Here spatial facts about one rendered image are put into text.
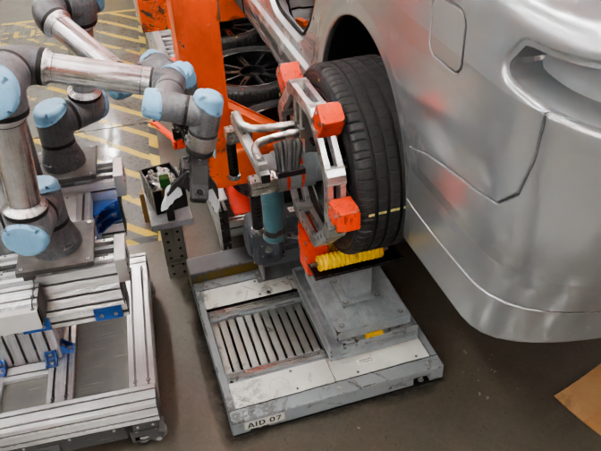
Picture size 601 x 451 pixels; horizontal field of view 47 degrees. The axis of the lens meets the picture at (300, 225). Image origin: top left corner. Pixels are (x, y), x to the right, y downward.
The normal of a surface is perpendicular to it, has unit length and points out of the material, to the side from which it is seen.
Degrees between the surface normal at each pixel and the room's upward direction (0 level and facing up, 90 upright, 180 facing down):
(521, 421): 0
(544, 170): 89
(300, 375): 0
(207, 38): 90
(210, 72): 90
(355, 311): 0
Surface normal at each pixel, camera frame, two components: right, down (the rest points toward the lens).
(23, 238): 0.05, 0.69
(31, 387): -0.04, -0.80
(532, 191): -0.75, 0.41
